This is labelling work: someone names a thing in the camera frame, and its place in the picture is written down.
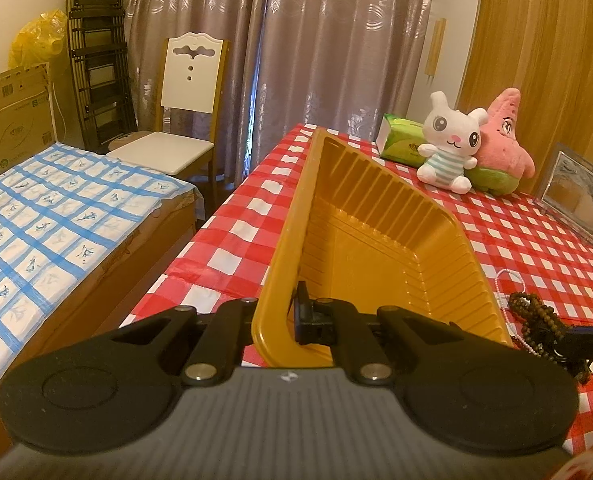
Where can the blue checked bed sheet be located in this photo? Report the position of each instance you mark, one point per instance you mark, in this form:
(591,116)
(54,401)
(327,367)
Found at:
(51,220)

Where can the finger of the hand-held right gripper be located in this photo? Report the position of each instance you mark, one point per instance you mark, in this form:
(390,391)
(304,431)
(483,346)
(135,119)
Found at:
(589,346)

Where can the yellow plastic bag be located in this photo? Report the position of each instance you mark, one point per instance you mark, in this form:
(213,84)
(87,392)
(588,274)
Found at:
(36,40)

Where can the grey patterned curtain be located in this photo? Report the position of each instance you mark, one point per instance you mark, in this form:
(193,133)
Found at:
(326,35)

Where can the yellow plastic tray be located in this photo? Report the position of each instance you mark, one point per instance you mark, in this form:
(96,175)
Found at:
(376,220)

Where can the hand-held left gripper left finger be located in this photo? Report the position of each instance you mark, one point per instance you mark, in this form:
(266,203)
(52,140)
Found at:
(230,321)

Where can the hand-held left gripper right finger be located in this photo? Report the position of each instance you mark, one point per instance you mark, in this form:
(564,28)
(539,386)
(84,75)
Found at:
(312,321)

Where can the pink starfish plush toy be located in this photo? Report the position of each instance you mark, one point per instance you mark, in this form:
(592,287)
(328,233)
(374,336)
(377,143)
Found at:
(506,140)

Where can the brown cardboard box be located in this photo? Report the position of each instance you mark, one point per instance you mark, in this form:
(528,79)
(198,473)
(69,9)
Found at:
(14,115)

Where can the wooden wardrobe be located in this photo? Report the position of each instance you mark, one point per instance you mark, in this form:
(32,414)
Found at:
(541,35)

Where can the silver picture frame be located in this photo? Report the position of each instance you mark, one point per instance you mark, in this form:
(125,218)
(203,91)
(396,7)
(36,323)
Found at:
(574,190)

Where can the red checked tablecloth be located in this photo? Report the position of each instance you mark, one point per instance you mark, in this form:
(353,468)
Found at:
(501,240)

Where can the green tissue pack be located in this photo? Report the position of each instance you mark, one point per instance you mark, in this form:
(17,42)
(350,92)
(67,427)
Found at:
(399,140)

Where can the wooden wall hanging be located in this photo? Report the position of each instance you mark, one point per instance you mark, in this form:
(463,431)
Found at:
(435,45)

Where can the wooden bed frame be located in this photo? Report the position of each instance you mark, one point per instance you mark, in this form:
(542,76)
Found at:
(126,270)

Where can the white bunny plush toy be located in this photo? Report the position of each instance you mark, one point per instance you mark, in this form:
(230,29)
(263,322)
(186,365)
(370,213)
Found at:
(449,135)

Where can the dark folded metal racks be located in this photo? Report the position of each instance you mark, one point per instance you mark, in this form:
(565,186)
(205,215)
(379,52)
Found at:
(101,85)

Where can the white wooden chair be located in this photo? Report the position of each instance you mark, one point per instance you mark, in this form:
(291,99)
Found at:
(189,80)

